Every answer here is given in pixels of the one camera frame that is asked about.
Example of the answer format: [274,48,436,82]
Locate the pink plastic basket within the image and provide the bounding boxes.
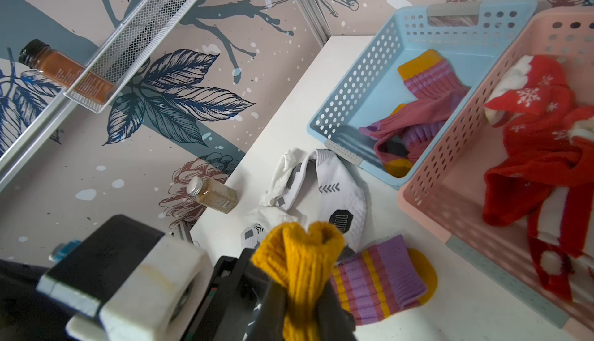
[398,6,593,340]

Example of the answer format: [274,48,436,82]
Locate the purple yellow sock bottom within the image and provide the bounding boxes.
[252,221,345,340]

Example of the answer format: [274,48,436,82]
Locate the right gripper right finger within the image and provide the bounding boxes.
[316,289,356,341]

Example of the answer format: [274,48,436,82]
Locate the clear acrylic wall shelf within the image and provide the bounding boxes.
[64,0,223,115]

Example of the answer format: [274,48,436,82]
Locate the blue plastic basket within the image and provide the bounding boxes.
[307,0,538,190]

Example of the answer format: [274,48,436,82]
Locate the orange spice jar black lid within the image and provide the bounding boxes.
[19,40,114,104]

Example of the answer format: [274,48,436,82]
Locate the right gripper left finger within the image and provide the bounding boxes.
[252,281,288,341]

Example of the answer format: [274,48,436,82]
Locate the glass jar amber contents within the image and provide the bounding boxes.
[187,177,238,214]

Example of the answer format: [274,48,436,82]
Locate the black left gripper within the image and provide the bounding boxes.
[181,248,273,340]

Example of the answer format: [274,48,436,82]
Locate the purple yellow sock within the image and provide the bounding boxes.
[398,49,470,99]
[252,221,345,340]
[358,89,468,178]

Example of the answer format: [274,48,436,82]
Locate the red white striped sock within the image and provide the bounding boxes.
[528,184,593,305]

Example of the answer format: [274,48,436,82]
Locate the red snowflake sock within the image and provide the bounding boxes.
[483,55,593,227]

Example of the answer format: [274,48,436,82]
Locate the purple yellow sock top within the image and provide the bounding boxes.
[358,89,468,178]

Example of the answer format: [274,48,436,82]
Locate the purple striped short sock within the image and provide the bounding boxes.
[330,234,439,326]

